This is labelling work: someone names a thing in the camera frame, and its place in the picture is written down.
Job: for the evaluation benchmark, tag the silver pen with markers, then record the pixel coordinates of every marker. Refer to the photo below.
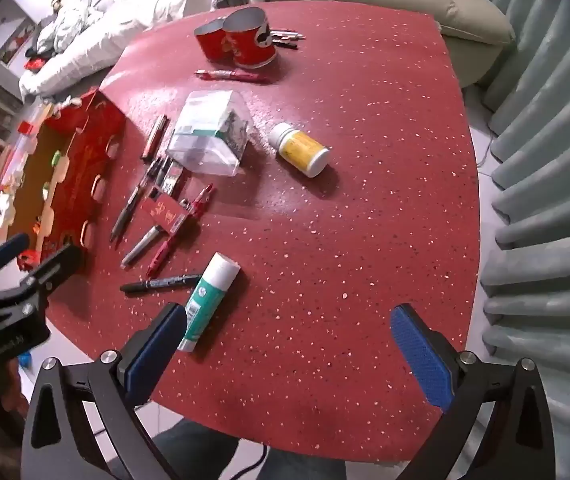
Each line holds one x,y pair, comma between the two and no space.
140,247

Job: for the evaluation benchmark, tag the brown pen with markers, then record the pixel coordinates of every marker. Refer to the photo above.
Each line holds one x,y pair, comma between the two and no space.
155,135

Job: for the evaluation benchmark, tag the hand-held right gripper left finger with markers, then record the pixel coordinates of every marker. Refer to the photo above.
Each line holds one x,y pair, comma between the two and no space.
160,350

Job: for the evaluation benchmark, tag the pale green curtain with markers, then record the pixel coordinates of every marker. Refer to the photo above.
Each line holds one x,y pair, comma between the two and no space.
540,160

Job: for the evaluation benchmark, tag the person's leg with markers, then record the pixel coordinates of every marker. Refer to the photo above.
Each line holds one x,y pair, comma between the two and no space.
305,467
195,450

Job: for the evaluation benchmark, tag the red cardboard box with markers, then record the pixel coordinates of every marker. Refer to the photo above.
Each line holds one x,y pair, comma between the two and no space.
90,160

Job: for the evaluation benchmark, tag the yellow label pill bottle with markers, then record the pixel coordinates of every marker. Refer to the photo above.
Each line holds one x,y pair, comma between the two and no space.
300,147

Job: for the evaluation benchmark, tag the green white glue stick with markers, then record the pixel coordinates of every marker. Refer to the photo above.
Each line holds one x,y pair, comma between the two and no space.
210,290

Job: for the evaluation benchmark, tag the person's left leg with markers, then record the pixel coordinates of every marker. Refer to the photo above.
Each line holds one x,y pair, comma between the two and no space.
195,450

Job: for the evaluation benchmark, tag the red pen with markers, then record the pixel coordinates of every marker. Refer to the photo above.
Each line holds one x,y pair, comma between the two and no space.
235,75
200,200
165,255

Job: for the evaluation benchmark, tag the pile of snack packets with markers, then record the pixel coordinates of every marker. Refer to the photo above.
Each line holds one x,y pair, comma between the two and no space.
0,180

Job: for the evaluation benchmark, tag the black marker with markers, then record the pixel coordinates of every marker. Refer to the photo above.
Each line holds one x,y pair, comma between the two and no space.
155,284

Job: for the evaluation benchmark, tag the red box with gold characters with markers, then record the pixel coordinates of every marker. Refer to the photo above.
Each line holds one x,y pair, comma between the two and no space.
160,212

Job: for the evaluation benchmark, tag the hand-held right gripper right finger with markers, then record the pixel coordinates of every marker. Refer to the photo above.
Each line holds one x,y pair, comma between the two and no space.
422,355

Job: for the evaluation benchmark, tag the dark ballpoint pen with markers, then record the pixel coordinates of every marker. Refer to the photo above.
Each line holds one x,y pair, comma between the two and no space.
284,44
287,35

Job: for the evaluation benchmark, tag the blue cloth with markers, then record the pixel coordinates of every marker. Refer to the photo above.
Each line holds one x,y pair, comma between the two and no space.
25,359

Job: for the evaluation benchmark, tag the black pen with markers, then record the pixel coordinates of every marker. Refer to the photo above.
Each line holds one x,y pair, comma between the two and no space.
125,210

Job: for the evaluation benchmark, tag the white bedding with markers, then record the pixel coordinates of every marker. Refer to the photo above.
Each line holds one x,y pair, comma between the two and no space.
115,20

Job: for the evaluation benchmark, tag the person's right leg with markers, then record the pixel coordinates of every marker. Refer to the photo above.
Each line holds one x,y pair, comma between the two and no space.
305,467

